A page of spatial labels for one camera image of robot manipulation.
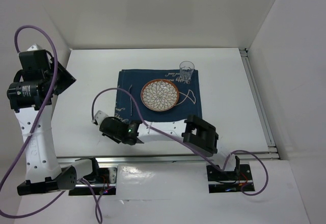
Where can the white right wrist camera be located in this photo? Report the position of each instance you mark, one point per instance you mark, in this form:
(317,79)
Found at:
(99,117)

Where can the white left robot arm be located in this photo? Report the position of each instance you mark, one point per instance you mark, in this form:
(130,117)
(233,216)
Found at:
(43,172)

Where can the silver fork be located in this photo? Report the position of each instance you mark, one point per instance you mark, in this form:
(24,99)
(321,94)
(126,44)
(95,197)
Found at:
(131,102)

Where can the aluminium rail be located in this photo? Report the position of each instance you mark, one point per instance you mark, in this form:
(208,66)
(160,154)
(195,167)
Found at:
(116,160)
(272,148)

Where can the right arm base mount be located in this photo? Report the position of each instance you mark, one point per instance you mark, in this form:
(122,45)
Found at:
(230,181)

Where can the clear plastic cup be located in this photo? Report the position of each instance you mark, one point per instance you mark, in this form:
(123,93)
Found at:
(186,69)

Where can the aluminium front rail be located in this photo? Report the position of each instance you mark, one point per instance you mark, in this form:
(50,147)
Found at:
(116,160)

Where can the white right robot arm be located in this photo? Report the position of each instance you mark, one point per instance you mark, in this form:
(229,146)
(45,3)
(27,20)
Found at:
(194,132)

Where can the aluminium right side rail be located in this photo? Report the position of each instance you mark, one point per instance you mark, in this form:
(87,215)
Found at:
(272,148)

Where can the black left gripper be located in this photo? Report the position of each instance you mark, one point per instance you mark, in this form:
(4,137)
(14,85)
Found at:
(67,78)

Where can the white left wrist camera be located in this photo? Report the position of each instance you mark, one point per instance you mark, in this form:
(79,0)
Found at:
(34,47)

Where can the floral ceramic plate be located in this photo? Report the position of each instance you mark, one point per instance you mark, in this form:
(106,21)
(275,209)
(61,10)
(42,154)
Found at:
(159,95)

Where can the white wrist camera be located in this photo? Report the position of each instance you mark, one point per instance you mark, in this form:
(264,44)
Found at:
(99,117)
(34,47)

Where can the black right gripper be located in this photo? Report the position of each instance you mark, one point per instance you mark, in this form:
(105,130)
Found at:
(114,138)

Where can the blue fish placemat cloth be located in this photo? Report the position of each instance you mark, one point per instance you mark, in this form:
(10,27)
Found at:
(189,102)

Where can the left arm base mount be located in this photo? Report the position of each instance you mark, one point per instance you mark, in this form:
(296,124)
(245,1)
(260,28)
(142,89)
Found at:
(102,184)

